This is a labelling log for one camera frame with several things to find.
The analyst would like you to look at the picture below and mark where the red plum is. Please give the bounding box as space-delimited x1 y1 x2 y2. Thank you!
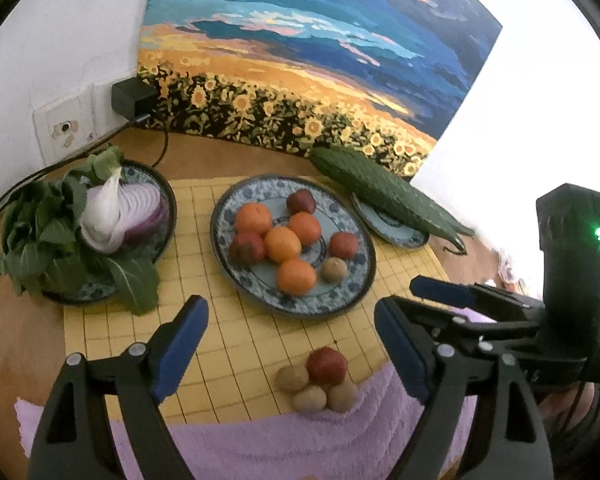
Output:
228 232 266 268
306 347 348 386
286 188 316 214
328 232 358 260

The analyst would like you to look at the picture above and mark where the orange tangerine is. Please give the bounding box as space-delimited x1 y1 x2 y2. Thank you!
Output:
276 258 317 296
264 226 302 263
234 203 273 235
288 211 322 247

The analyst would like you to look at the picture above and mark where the right hand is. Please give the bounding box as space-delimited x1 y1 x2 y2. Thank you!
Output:
539 382 596 429

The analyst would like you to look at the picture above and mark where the purple towel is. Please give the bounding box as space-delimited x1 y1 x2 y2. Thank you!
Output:
14 306 496 480

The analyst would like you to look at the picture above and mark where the small blue white plate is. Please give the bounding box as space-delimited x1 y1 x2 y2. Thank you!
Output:
350 193 429 249

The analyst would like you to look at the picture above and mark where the green cucumber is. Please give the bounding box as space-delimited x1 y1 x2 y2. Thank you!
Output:
309 146 475 256

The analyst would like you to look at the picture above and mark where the yellow grid mat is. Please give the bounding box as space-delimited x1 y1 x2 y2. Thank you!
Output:
64 178 446 424

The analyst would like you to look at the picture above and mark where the green leafy bok choy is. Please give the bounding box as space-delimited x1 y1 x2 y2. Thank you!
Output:
0 145 161 317

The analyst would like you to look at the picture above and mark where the large blue white plate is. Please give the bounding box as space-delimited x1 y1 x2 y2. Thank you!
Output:
210 174 376 318

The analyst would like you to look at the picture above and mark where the dark plate with vegetables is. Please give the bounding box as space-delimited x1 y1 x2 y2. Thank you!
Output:
42 160 178 315

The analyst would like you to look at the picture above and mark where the halved red onion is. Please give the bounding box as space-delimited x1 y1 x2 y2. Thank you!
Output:
79 167 169 255

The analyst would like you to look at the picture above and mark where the sunflower field painting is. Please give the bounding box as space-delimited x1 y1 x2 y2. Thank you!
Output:
137 0 502 179

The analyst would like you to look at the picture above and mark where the black power adapter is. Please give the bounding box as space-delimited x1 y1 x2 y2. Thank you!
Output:
110 77 159 122

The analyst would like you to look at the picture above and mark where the white wall socket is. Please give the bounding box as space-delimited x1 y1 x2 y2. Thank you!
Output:
33 79 126 166

